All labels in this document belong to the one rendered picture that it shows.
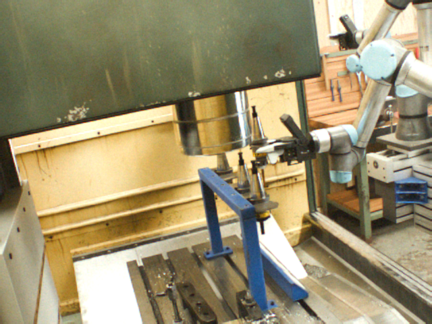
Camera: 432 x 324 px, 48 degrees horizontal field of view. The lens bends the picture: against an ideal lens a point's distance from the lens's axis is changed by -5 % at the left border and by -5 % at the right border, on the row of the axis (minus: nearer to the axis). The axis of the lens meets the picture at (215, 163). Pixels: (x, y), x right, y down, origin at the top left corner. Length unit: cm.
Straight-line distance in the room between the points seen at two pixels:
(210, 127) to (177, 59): 16
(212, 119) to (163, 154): 113
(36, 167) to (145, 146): 45
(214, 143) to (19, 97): 37
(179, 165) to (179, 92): 122
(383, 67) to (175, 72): 81
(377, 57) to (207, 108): 73
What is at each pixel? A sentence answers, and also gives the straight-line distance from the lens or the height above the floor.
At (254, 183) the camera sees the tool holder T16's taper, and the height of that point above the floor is 127.
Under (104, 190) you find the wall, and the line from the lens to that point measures 208.
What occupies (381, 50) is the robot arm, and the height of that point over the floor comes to 156.
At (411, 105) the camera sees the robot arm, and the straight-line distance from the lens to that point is 203.
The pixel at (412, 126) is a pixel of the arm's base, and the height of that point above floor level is 122.
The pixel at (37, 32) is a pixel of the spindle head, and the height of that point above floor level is 174.
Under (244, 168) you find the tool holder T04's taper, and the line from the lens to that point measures 146.
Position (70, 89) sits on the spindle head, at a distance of 87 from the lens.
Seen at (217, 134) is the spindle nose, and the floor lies 149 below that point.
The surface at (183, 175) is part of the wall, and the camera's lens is 211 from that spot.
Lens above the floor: 169
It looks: 15 degrees down
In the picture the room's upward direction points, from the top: 9 degrees counter-clockwise
